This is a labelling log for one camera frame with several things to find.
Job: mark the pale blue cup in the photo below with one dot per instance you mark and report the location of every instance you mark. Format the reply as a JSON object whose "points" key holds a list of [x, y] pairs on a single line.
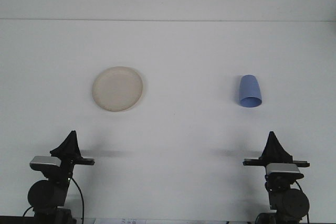
{"points": [[249, 87]]}

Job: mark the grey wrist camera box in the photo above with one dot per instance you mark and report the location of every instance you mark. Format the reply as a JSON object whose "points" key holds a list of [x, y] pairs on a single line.
{"points": [[44, 161], [283, 168]]}

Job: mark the white printed paper sheet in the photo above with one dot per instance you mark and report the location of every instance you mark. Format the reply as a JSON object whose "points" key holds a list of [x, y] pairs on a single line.
{"points": [[123, 221]]}

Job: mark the pale round plate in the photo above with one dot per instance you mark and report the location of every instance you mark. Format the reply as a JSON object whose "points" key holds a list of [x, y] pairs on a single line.
{"points": [[116, 89]]}

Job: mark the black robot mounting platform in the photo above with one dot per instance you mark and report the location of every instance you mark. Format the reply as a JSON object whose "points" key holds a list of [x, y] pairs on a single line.
{"points": [[10, 221]]}

